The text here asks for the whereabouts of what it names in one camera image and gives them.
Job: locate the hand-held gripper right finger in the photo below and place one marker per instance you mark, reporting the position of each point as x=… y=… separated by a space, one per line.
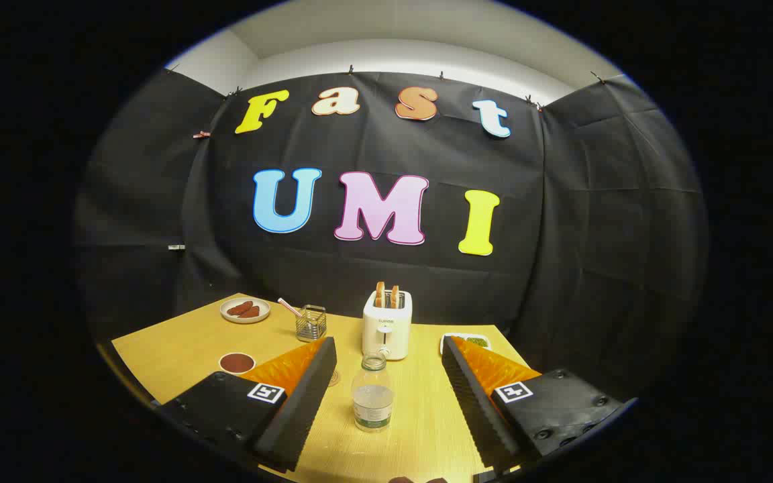
x=477 y=402

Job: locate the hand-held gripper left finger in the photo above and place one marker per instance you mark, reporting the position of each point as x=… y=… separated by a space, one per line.
x=302 y=402

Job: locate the round cork coaster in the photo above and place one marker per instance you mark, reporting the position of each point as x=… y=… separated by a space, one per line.
x=335 y=380

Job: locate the clear plastic juice bottle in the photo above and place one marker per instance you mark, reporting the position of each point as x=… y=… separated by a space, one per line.
x=373 y=399

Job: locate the cream cup with brown inside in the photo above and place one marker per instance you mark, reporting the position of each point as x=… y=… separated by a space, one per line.
x=237 y=363

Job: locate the white divided spice dish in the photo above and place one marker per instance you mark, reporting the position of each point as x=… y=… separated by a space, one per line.
x=475 y=341

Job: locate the brown sausage piece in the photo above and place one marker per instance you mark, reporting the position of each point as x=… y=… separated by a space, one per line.
x=251 y=312
x=239 y=308

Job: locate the white toaster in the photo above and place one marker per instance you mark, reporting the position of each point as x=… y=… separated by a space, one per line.
x=386 y=332

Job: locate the white round plate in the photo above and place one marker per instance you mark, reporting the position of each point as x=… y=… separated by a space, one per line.
x=229 y=316

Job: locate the toast slice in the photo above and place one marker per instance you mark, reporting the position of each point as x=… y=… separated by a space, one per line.
x=380 y=295
x=394 y=297

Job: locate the wooden table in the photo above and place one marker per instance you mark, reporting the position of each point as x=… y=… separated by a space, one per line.
x=178 y=352

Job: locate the black backdrop cloth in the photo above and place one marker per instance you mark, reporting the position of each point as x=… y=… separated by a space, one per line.
x=561 y=268

